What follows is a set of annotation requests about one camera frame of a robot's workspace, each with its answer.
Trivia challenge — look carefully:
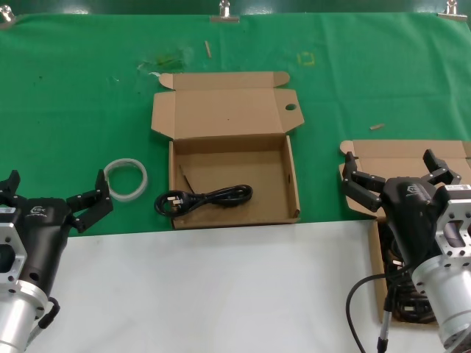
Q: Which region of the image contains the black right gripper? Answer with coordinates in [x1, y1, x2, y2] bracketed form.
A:
[341, 149, 461, 266]

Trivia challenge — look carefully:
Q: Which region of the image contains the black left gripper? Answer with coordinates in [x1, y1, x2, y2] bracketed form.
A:
[0, 168, 114, 297]

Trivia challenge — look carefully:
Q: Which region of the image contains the open cardboard box plain flap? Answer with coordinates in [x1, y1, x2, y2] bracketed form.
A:
[338, 138, 471, 327]

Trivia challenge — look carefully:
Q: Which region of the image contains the open cardboard box round hole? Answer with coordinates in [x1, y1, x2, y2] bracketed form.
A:
[149, 71, 305, 230]

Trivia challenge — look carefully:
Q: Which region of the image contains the clear tape roll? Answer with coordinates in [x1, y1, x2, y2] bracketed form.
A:
[103, 157, 149, 202]

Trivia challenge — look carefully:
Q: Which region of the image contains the green table cloth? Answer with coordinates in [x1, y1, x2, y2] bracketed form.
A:
[0, 13, 471, 238]

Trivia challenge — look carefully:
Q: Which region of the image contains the silver binder clip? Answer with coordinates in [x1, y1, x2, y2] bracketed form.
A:
[0, 7, 18, 30]
[209, 0, 240, 24]
[436, 0, 471, 22]

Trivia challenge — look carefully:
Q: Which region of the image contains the clear plastic wrap scrap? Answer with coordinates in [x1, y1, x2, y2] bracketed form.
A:
[138, 47, 194, 79]

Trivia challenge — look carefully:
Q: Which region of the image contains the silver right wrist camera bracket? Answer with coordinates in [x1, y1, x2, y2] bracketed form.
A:
[433, 183, 471, 258]

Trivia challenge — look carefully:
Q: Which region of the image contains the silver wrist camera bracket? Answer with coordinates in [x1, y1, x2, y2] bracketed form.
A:
[433, 183, 471, 258]
[0, 222, 28, 286]

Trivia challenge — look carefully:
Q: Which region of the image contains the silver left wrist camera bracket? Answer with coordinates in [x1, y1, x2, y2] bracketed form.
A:
[0, 222, 28, 286]

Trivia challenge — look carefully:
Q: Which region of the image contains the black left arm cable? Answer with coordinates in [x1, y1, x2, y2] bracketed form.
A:
[27, 296, 60, 346]

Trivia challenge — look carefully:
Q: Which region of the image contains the pile of black cables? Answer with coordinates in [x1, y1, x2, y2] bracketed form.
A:
[377, 216, 439, 325]

